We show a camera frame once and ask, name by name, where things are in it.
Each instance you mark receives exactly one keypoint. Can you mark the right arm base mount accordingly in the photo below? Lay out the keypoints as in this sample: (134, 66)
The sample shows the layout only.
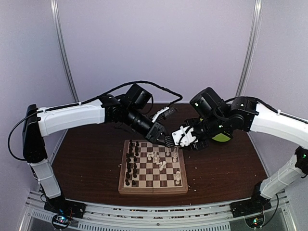
(252, 209)

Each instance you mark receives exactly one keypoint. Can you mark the left aluminium corner post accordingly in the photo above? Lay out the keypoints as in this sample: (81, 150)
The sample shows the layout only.
(58, 28)

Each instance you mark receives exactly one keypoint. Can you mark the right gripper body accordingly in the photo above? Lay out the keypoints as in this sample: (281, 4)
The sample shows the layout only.
(199, 147)

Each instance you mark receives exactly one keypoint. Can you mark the aluminium front rail frame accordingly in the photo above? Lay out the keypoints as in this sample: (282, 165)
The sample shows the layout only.
(206, 217)

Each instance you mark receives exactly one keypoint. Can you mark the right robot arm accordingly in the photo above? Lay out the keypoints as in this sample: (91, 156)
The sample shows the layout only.
(253, 115)

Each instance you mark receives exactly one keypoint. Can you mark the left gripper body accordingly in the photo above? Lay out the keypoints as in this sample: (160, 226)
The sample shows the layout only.
(152, 133)

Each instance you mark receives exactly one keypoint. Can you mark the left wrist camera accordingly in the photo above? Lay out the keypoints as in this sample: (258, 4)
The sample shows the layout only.
(164, 113)

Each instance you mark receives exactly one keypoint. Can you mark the white king chess piece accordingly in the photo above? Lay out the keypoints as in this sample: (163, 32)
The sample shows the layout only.
(177, 177)

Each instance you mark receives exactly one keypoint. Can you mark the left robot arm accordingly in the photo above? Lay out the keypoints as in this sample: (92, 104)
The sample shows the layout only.
(106, 108)

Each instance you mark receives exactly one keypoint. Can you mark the aluminium corner post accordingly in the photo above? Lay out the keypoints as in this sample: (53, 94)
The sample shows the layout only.
(58, 28)
(252, 44)

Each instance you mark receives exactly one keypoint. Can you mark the right aluminium corner post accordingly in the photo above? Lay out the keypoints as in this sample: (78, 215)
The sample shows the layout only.
(252, 44)

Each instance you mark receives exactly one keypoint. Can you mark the wooden chess board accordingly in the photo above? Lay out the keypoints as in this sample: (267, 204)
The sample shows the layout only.
(152, 181)

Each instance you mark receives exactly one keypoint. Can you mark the white chess pieces pile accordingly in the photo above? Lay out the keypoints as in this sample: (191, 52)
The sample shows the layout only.
(154, 156)

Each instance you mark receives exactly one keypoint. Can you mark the green plastic plate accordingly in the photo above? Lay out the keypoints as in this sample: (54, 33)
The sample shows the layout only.
(222, 137)

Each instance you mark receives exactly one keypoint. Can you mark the black chess pieces row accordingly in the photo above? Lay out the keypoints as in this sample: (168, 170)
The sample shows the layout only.
(132, 163)

